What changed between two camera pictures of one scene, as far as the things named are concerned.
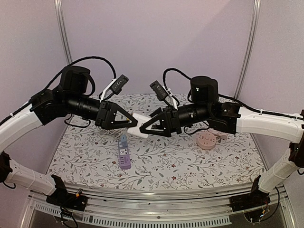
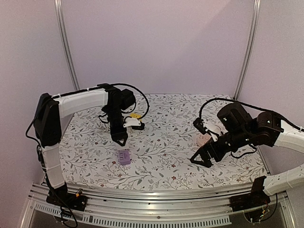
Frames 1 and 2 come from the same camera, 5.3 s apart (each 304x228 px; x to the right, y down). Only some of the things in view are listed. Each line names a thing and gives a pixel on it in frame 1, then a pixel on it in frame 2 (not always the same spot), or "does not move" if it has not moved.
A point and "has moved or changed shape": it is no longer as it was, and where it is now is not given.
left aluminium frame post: x=61 y=25 does not move
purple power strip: x=124 y=159 has moved or changed shape
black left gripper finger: x=111 y=108 -> x=123 y=135
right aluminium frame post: x=256 y=16 does not move
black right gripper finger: x=163 y=118 -> x=205 y=156
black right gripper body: x=172 y=120 -> x=209 y=152
